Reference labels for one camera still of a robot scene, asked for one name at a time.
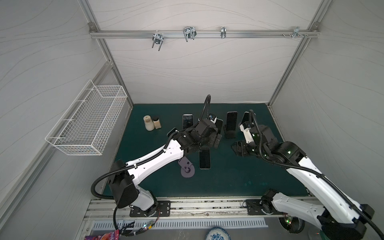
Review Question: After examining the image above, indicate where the phone with light green frame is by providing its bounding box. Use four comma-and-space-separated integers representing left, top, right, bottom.
199, 150, 211, 170

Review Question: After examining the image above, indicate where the phone with dark frame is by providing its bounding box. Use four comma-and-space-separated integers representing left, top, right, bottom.
215, 118, 223, 134

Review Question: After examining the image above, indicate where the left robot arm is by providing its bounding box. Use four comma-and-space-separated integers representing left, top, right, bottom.
108, 118, 223, 215

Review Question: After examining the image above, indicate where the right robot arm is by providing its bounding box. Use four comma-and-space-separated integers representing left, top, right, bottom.
232, 122, 375, 240

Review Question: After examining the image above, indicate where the black rectangular phone stand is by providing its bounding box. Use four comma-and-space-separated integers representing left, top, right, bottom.
224, 125, 237, 139

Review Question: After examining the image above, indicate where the phone with cracked screen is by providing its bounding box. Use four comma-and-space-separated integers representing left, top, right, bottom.
182, 114, 194, 130

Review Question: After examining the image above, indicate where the phone on middle purple stand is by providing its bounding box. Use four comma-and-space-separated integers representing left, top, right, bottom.
167, 128, 178, 137

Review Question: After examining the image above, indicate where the purple round stand front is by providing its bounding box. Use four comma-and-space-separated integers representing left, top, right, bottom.
178, 157, 195, 178

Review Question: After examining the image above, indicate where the small brown bottle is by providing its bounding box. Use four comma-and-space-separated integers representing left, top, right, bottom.
152, 116, 162, 129

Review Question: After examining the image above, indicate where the cream plastic bottle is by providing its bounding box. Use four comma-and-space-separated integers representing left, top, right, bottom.
143, 115, 155, 132

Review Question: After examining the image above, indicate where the blue white plate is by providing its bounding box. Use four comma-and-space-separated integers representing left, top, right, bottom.
205, 227, 231, 240

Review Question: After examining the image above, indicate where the metal top crossbar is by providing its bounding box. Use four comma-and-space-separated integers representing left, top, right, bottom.
88, 22, 321, 41

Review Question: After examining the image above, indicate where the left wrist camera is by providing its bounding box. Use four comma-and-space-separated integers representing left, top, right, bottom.
208, 114, 217, 124

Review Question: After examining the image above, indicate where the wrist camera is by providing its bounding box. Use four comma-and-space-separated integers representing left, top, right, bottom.
239, 121, 254, 144
208, 114, 217, 124

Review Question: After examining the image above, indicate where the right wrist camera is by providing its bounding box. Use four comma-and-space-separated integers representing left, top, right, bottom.
239, 121, 254, 144

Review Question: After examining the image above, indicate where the phone with purple frame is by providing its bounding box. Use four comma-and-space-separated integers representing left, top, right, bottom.
226, 112, 238, 132

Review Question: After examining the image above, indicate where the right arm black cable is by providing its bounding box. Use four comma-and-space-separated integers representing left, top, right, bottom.
247, 109, 384, 240

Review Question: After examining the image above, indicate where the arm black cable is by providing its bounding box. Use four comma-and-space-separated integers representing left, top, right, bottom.
247, 109, 384, 240
90, 94, 212, 200

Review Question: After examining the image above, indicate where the phone with white frame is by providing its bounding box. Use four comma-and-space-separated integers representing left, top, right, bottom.
241, 111, 250, 125

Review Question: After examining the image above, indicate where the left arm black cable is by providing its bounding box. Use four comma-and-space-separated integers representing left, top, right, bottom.
90, 94, 212, 200

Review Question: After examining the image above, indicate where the white wire basket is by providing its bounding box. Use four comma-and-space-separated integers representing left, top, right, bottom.
45, 80, 128, 156

